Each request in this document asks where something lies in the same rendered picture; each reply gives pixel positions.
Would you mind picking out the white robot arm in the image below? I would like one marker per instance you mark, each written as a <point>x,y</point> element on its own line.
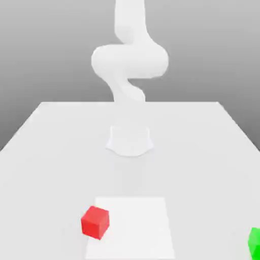
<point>130,61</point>

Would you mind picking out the small red cube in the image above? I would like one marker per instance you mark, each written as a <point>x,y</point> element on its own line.
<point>94,222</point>

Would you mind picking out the small green cube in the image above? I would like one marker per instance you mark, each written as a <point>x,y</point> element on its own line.
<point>255,243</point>

